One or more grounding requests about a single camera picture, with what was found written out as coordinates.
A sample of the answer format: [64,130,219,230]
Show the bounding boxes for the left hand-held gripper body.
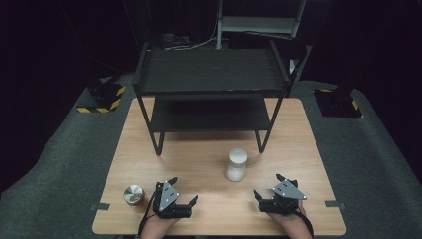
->
[153,180,194,220]

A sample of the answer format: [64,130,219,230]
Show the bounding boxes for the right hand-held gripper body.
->
[258,179,308,215]

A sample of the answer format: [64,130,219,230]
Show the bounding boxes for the glass jar with metal lid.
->
[122,184,146,208]

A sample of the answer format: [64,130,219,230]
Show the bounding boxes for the white plastic bottle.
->
[224,147,249,183]

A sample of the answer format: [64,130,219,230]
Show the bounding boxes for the black two-tier shelf rack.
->
[131,39,314,157]

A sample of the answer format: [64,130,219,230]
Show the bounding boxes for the person's left hand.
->
[140,206,180,239]

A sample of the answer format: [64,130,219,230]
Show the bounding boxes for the person's right hand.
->
[266,201,314,239]

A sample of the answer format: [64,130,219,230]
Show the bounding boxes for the grey tape strip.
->
[89,201,111,212]
[324,199,348,210]

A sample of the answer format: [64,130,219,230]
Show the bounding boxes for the black stand base yellow stripes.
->
[313,87,364,120]
[76,75,128,115]

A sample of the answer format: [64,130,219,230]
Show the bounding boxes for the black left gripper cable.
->
[136,190,159,239]

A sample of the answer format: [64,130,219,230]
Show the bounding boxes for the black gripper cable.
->
[294,210,315,239]
[136,190,159,239]

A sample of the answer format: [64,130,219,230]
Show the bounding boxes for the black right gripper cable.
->
[294,210,315,239]

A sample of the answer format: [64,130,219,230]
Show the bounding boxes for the white cable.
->
[163,19,220,52]

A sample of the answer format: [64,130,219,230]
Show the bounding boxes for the grey metal frame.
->
[215,0,308,51]

